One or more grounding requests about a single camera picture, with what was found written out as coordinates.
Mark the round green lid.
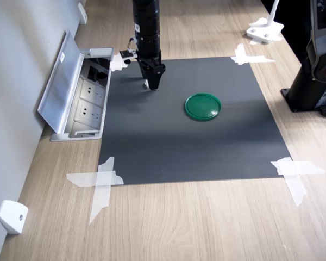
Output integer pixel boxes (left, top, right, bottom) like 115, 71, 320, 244
184, 92, 222, 122

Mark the white tape cross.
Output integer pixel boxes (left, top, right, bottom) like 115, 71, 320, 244
109, 52, 130, 73
66, 156, 125, 226
230, 43, 277, 66
271, 157, 326, 207

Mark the white power socket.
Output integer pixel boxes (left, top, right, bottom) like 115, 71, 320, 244
74, 99, 103, 123
79, 78, 105, 102

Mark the dark grey mat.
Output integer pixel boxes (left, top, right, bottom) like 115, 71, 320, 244
97, 56, 292, 187

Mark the white gripper camera box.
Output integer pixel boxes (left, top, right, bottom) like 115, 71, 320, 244
118, 49, 139, 65

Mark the silver cable duct frame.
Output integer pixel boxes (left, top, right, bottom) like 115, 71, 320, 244
50, 47, 115, 142

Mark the small white bracket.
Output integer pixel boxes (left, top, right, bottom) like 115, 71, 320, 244
77, 2, 88, 25
0, 200, 29, 235

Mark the silver cable duct lid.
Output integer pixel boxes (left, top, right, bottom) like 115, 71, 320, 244
37, 29, 85, 134

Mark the white camera stand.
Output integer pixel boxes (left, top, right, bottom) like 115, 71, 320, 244
246, 0, 285, 46

